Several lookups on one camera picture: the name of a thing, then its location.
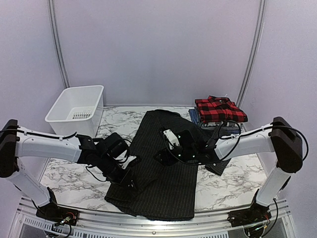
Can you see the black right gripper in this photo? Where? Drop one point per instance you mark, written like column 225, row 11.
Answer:
column 168, row 160

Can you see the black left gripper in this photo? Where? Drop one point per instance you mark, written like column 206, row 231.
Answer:
column 125, row 179

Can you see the black pinstripe long sleeve shirt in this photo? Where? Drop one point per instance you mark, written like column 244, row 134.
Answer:
column 165, row 193

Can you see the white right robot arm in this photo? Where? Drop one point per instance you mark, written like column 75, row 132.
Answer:
column 290, row 146

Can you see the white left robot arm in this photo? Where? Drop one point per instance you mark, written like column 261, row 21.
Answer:
column 111, row 155

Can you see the blue folded shirt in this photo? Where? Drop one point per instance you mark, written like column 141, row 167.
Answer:
column 195, row 118

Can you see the red black plaid shirt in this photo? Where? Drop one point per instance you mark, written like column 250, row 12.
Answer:
column 217, row 109

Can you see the grey white folded shirt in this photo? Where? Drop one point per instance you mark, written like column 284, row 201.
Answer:
column 227, row 126

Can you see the white plastic bin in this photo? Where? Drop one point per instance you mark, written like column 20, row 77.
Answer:
column 77, row 109

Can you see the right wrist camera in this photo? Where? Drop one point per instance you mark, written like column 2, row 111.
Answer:
column 170, row 139

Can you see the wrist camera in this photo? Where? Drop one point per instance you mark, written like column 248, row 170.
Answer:
column 170, row 139
column 131, row 162

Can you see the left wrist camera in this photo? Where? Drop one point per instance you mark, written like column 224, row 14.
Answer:
column 131, row 162

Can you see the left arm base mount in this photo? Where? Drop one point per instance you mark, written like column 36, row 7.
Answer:
column 59, row 214

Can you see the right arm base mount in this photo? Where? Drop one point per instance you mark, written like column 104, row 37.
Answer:
column 248, row 216

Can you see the aluminium front rail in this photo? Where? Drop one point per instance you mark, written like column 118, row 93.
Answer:
column 103, row 224

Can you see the left aluminium wall post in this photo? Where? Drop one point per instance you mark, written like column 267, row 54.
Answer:
column 57, row 44

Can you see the aluminium wall post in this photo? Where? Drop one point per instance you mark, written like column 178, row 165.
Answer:
column 57, row 44
column 254, row 50

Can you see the right aluminium wall post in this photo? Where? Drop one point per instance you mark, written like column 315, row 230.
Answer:
column 254, row 50

